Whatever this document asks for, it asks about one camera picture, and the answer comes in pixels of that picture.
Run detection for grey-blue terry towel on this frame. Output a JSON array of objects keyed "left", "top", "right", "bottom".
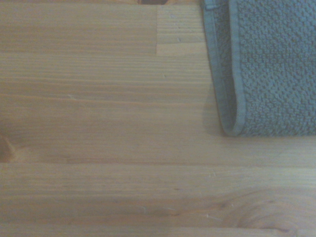
[{"left": 200, "top": 0, "right": 316, "bottom": 138}]

